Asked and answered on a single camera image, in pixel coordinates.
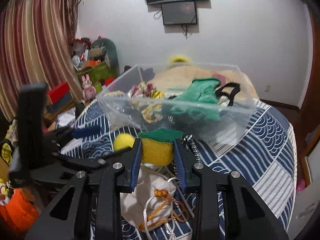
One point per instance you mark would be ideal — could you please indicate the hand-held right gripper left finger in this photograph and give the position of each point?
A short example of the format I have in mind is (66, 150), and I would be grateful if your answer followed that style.
(135, 166)

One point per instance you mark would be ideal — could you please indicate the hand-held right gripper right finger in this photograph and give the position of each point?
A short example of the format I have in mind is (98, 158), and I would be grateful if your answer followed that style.
(180, 167)

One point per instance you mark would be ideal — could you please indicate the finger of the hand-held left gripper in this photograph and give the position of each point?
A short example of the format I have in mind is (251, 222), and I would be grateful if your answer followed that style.
(82, 161)
(86, 132)

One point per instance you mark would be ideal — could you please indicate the yellow and green sponge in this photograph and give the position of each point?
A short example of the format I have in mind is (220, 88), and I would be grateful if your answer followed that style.
(157, 148)

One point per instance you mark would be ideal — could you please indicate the clear plastic box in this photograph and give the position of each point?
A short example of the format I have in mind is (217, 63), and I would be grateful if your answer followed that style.
(117, 97)

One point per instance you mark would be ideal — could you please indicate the yellow ball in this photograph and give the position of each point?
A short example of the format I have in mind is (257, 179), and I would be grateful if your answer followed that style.
(123, 142)

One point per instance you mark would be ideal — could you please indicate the red box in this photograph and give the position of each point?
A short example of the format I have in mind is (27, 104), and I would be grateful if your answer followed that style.
(58, 91)

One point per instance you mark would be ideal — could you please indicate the pink bunny toy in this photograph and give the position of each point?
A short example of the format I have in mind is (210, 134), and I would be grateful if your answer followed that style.
(88, 87)

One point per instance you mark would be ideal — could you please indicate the red ball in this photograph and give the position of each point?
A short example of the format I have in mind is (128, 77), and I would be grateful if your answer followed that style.
(109, 81)

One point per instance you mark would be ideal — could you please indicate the green bag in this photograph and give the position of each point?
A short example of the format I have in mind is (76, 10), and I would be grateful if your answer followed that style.
(100, 72)

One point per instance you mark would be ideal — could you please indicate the navy patterned blanket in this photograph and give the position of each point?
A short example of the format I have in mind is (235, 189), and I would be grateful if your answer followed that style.
(250, 150)

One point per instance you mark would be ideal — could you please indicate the green knit glove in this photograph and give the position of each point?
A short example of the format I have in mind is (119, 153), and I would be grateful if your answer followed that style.
(197, 97)

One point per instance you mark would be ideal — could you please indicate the floral cloth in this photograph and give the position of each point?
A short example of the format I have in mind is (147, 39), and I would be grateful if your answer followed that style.
(147, 91)

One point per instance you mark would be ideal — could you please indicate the striped pink curtain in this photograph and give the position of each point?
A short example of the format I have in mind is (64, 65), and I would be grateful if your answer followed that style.
(32, 42)

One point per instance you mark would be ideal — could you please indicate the orange pumpkin bucket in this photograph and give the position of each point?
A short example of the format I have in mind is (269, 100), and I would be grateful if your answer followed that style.
(15, 212)

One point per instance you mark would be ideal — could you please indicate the beige plush cushion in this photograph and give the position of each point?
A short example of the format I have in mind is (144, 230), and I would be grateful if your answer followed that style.
(175, 77)

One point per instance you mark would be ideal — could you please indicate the yellow plush toy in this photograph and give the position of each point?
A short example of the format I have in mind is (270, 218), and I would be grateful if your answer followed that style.
(178, 58)

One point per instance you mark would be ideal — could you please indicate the white wall outlet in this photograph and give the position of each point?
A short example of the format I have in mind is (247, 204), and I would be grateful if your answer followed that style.
(268, 87)

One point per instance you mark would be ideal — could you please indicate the small black wall monitor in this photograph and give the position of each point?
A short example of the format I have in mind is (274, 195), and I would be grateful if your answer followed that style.
(179, 12)

